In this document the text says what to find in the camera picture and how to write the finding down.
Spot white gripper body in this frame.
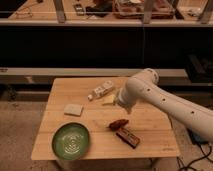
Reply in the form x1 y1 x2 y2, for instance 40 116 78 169
116 90 134 114

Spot wooden table top board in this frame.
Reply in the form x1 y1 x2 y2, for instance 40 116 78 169
31 77 180 160

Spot black cable on floor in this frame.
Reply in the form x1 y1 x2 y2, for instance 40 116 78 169
176 131 213 171

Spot yellow cheese wedge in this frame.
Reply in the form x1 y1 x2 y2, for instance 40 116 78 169
102 94 116 105

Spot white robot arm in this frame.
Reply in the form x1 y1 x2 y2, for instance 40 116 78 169
117 68 213 142

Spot white sponge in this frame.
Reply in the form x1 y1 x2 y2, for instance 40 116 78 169
64 104 83 116

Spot tray on back shelf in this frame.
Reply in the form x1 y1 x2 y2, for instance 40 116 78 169
113 0 175 19

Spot brown chocolate bar box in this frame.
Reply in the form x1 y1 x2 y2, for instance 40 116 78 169
116 127 140 149

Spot black remote on shelf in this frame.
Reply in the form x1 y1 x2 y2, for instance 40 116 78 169
73 4 85 16

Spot green bowl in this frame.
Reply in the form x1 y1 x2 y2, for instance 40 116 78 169
52 122 90 161

